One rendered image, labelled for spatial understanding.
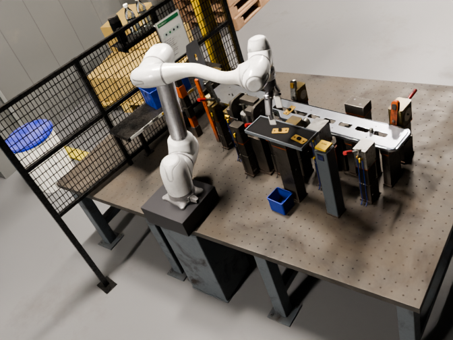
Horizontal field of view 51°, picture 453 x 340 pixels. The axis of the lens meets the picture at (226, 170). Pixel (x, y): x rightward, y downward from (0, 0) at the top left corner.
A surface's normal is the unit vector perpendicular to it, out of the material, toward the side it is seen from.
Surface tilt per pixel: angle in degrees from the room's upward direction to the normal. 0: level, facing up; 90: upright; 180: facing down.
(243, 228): 0
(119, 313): 0
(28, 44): 90
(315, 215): 0
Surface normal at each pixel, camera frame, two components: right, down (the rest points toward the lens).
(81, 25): 0.80, 0.19
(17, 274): -0.28, -0.73
